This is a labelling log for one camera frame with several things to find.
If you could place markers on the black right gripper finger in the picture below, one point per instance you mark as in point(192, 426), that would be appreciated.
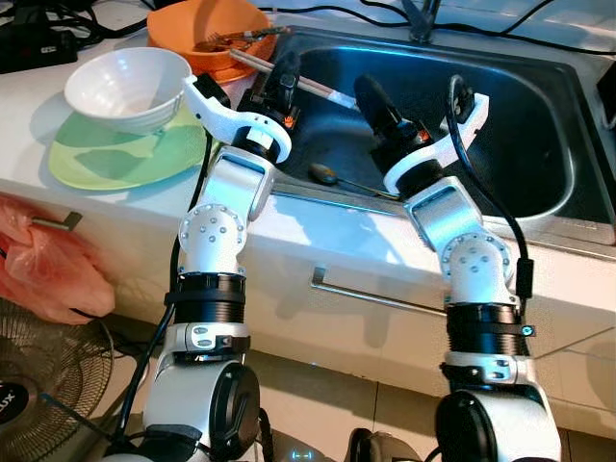
point(375, 96)

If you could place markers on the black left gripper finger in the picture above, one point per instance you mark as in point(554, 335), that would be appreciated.
point(286, 77)

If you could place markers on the wooden chopstick patterned end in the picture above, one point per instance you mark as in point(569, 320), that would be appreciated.
point(322, 91)
point(245, 60)

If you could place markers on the steel spoon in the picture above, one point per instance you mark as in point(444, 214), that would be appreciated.
point(322, 173)

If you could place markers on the white ribbed bowl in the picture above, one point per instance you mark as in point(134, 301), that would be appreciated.
point(125, 87)

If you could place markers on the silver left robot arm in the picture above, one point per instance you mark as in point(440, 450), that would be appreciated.
point(212, 236)

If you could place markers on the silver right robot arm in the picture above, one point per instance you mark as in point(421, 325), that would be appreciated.
point(476, 260)

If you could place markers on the white kitchen cabinet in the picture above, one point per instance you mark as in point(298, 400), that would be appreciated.
point(327, 356)

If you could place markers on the orange plate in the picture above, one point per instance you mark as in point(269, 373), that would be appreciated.
point(207, 69)

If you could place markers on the chrome faucet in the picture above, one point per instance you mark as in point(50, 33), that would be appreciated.
point(421, 19)

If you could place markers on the orange bowl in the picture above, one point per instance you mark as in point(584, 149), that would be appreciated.
point(183, 29)

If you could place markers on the stainless steel sink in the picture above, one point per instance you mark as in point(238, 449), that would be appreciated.
point(539, 125)

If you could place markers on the light green plate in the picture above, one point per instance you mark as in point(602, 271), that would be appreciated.
point(106, 159)

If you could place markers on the black power strip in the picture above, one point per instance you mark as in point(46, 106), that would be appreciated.
point(38, 48)

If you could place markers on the red plastic bag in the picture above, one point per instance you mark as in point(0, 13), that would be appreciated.
point(48, 269)

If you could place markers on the black floor fan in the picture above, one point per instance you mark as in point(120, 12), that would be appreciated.
point(48, 375)

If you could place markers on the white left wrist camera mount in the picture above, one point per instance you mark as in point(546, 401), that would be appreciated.
point(231, 123)

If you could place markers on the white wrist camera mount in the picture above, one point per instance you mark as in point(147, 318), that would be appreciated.
point(231, 123)
point(472, 120)

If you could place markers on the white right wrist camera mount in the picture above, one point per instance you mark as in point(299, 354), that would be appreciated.
point(472, 120)

